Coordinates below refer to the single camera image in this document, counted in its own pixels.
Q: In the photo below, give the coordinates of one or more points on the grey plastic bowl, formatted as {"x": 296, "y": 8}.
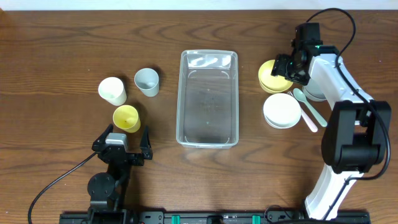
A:
{"x": 313, "y": 92}

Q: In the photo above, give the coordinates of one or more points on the clear plastic storage container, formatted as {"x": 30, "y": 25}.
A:
{"x": 208, "y": 99}

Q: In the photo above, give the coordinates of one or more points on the white plastic cup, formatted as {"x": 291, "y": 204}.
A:
{"x": 112, "y": 90}

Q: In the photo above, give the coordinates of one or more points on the grey plastic cup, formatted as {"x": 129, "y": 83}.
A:
{"x": 147, "y": 80}

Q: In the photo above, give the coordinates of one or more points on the yellow plastic cup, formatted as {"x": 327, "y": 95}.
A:
{"x": 126, "y": 117}

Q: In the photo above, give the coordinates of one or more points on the mint green plastic spoon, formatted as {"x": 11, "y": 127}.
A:
{"x": 300, "y": 96}

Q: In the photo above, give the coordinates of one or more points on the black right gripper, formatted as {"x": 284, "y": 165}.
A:
{"x": 280, "y": 65}

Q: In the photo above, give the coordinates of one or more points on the yellow plastic bowl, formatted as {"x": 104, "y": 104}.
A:
{"x": 269, "y": 83}

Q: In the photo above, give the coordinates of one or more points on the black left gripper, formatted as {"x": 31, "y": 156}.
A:
{"x": 123, "y": 156}

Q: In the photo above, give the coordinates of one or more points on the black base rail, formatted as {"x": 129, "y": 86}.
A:
{"x": 272, "y": 216}

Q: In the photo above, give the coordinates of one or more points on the white plastic bowl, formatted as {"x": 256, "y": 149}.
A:
{"x": 281, "y": 111}

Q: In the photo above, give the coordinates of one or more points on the pink plastic fork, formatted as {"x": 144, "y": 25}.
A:
{"x": 306, "y": 117}

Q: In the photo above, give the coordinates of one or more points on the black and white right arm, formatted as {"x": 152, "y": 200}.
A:
{"x": 356, "y": 136}

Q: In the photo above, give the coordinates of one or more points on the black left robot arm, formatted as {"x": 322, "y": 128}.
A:
{"x": 107, "y": 189}

